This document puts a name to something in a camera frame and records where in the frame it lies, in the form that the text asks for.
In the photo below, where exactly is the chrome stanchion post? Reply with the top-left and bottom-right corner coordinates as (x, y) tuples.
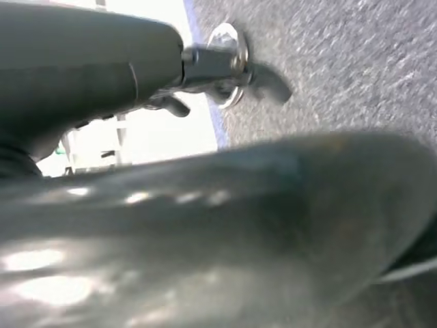
(206, 23), (250, 109)

